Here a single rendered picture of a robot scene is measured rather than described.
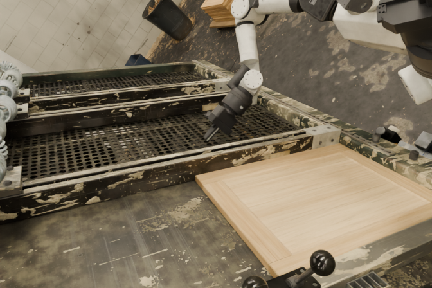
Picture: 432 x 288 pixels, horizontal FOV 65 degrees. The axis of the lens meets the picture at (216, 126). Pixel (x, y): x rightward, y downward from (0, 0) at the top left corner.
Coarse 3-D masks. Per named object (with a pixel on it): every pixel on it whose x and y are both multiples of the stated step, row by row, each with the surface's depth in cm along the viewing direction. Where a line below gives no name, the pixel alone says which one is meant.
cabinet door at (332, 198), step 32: (288, 160) 108; (320, 160) 109; (352, 160) 110; (224, 192) 90; (256, 192) 91; (288, 192) 91; (320, 192) 92; (352, 192) 92; (384, 192) 92; (416, 192) 92; (256, 224) 78; (288, 224) 79; (320, 224) 79; (352, 224) 79; (384, 224) 79; (256, 256) 71; (288, 256) 69
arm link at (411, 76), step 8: (400, 72) 55; (408, 72) 54; (416, 72) 53; (424, 72) 49; (408, 80) 54; (416, 80) 53; (424, 80) 53; (408, 88) 54; (416, 88) 53; (424, 88) 53; (416, 96) 54; (424, 96) 54
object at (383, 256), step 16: (416, 224) 76; (384, 240) 71; (400, 240) 71; (416, 240) 71; (336, 256) 66; (352, 256) 66; (368, 256) 66; (384, 256) 66; (400, 256) 67; (416, 256) 70; (336, 272) 62; (352, 272) 62; (368, 272) 64; (384, 272) 67
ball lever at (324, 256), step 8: (312, 256) 51; (320, 256) 50; (328, 256) 50; (312, 264) 50; (320, 264) 49; (328, 264) 49; (304, 272) 55; (312, 272) 53; (320, 272) 49; (328, 272) 49; (288, 280) 58; (296, 280) 57
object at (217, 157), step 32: (320, 128) 120; (160, 160) 96; (192, 160) 96; (224, 160) 101; (256, 160) 107; (0, 192) 77; (32, 192) 80; (64, 192) 83; (96, 192) 87; (128, 192) 91; (0, 224) 79
